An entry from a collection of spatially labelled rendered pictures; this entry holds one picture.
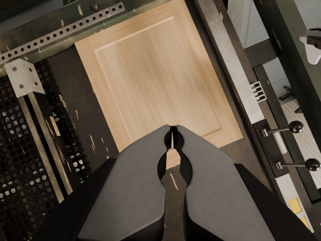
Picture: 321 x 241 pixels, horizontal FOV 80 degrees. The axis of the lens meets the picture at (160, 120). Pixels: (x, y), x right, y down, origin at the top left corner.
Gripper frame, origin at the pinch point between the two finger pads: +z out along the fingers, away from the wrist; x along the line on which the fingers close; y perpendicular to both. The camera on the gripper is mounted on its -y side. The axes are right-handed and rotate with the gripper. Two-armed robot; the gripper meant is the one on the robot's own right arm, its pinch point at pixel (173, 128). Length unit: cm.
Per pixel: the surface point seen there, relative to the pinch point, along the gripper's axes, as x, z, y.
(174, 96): 2, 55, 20
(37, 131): -45, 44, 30
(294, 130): 37, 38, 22
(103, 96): -24, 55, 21
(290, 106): 236, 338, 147
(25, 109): -50, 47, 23
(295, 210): 45, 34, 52
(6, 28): -117, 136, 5
